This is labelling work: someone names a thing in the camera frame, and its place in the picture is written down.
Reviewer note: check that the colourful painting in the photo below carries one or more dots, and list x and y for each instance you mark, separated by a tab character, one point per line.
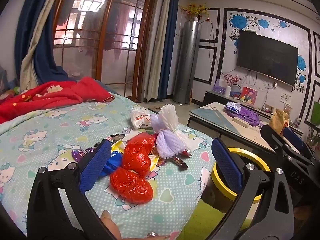
248	96

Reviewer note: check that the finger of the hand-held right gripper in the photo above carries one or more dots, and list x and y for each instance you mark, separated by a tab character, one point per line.
271	136
295	140

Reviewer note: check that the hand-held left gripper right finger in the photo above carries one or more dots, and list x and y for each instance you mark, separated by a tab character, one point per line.
226	162

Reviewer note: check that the red blanket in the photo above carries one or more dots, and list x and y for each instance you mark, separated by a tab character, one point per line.
50	97

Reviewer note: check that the person's green pants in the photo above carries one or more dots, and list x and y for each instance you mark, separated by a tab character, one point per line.
200	220

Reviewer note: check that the brown paper bag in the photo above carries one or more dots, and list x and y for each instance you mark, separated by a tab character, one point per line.
277	122

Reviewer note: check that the black wall television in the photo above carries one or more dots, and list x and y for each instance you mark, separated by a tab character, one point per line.
267	55

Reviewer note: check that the yellow white wrapper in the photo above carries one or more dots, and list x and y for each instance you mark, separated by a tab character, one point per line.
118	148

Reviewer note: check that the blue wrapper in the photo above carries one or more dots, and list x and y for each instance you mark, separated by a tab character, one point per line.
112	165

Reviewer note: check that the person's left hand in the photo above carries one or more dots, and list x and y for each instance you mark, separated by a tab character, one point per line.
111	226

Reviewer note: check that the yellow artificial flowers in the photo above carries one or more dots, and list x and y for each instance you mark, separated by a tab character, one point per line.
195	9

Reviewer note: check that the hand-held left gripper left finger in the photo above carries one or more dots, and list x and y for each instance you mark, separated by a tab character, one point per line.
96	165

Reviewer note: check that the black yellow-rimmed trash bin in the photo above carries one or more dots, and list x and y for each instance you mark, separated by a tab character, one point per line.
250	152

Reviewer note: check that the cat print blanket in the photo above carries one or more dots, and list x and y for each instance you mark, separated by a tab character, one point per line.
62	120

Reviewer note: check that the grey floor air conditioner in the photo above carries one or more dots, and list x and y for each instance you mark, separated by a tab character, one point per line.
186	62

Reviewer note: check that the white power strip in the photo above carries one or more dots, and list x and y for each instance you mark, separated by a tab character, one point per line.
241	121

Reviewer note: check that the white vase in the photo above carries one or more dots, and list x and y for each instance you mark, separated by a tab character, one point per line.
227	91

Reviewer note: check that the wooden glass sliding door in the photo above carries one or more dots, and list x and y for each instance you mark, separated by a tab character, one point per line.
106	37

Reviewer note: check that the beige curtain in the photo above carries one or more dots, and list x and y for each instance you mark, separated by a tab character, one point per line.
27	75
155	67

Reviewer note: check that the potted plant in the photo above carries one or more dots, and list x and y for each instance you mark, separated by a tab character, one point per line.
312	137

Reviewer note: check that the green bag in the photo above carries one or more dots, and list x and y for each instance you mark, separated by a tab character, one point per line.
315	112

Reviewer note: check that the white and lilac foam net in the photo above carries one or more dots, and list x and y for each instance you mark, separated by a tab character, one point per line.
170	135

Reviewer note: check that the round blue ornament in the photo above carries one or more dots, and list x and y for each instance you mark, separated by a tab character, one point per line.
235	92

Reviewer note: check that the white paper notice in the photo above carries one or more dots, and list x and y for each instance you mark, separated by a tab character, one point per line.
286	98

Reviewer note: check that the dark red candy wrapper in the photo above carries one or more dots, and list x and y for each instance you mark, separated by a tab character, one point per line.
186	153
180	162

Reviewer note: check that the coffee table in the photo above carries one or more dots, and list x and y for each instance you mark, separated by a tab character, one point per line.
217	120

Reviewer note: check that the blue curtain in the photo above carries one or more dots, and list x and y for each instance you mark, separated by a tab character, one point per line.
25	17
167	55

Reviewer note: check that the purple bag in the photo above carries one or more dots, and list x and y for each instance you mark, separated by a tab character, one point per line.
250	116

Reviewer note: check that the blue grey sofa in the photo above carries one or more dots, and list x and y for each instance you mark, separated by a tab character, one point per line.
110	88

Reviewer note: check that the red plastic bag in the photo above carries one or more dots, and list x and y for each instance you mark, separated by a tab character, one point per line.
135	157

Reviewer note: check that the purple box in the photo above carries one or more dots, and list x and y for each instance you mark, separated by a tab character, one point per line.
218	87

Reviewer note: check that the white red-printed plastic bag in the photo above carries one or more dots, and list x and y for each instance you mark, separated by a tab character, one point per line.
140	117

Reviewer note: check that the white blue snack packet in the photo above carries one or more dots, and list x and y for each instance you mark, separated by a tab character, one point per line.
232	107

